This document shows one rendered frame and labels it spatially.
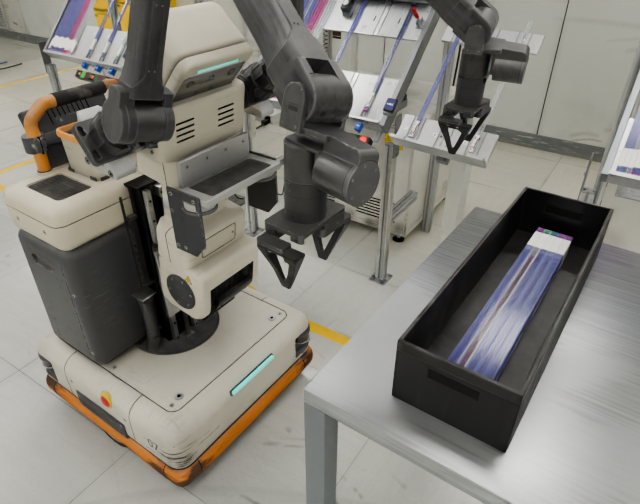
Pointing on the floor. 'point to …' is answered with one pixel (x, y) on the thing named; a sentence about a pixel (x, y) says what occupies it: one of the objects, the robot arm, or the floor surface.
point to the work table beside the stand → (346, 362)
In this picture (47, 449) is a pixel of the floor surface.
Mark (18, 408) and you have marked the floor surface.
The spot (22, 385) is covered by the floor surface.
